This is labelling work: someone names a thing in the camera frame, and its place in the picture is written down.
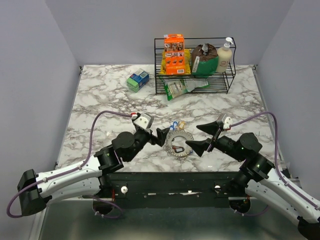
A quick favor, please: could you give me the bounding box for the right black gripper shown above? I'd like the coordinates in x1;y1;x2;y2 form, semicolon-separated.
185;119;245;162

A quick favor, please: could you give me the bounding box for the metal disc with keyrings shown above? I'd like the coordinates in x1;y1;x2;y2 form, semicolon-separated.
163;130;194;158

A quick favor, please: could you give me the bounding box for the key with black tag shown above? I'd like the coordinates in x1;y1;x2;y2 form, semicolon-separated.
172;145;185;154

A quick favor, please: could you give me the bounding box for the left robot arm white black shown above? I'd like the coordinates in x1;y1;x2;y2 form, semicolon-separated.
17;126;170;217

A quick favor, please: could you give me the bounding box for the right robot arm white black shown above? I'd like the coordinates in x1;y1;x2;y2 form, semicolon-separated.
185;120;320;240

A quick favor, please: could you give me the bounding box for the blue key tag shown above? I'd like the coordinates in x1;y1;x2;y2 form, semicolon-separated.
169;121;178;131

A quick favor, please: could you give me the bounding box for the yellow key tag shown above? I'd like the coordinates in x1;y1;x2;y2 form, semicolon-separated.
177;121;187;131

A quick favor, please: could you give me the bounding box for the green white pouch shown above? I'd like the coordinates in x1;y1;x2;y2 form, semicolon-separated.
160;77;188;101

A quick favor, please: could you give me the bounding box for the silver green foil pouch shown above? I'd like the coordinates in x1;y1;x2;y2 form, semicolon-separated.
184;79;210;92

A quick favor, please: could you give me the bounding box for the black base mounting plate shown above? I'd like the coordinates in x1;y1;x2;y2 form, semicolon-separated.
94;171;251;213

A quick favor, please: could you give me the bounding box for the green sponge pack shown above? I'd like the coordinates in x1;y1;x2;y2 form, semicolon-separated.
126;69;150;93

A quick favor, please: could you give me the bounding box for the brown green coffee bag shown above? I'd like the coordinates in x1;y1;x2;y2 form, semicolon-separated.
191;43;219;76

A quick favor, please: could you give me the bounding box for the cream lotion pump bottle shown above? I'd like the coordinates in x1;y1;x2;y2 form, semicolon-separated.
216;37;234;73

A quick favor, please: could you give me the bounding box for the yellow snack bag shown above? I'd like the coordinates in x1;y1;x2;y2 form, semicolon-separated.
160;49;191;75

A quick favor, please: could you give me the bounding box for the orange cardboard box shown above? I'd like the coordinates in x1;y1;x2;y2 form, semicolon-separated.
164;34;186;75

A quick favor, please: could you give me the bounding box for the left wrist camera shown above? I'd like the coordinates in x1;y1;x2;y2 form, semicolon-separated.
131;112;154;130

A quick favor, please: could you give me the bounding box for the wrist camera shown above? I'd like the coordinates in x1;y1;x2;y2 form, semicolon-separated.
216;113;233;131
131;112;154;130

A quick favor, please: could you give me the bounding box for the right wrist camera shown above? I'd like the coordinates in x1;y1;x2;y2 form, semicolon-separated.
216;113;233;131

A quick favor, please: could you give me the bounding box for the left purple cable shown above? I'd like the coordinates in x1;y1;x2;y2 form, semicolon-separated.
6;110;137;220

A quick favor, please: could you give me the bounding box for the purple cable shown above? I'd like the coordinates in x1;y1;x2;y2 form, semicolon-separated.
6;110;137;220
227;111;320;217

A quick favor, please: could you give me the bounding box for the black wire shelf rack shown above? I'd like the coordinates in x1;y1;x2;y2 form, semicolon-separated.
154;34;236;100

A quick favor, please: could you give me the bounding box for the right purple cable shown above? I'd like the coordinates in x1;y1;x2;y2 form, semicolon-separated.
227;111;320;217

